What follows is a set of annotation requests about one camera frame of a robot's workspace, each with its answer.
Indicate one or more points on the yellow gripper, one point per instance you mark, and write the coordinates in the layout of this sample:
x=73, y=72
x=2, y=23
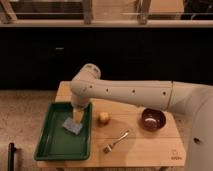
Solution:
x=78, y=114

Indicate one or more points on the green plastic tray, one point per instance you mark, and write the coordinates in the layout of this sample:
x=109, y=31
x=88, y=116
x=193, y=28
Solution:
x=56, y=143

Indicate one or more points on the metal fork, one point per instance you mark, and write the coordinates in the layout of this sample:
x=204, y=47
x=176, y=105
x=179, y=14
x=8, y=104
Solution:
x=111, y=146

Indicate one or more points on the small yellow fruit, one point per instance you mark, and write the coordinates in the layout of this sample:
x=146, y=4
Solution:
x=104, y=118

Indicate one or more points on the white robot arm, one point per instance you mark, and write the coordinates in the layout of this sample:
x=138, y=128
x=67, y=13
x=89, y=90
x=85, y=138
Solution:
x=192, y=100

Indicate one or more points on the grey-blue sponge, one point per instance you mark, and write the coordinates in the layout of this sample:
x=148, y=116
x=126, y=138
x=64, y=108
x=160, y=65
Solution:
x=70, y=125

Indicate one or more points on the dark red bowl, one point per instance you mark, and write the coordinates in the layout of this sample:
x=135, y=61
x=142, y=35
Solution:
x=152, y=120

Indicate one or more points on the wooden railing shelf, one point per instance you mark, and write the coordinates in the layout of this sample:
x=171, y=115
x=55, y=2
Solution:
x=106, y=13

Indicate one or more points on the wooden table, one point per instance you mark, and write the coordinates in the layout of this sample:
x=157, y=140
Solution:
x=163, y=148

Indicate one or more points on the black post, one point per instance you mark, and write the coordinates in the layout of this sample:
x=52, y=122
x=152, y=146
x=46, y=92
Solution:
x=11, y=153

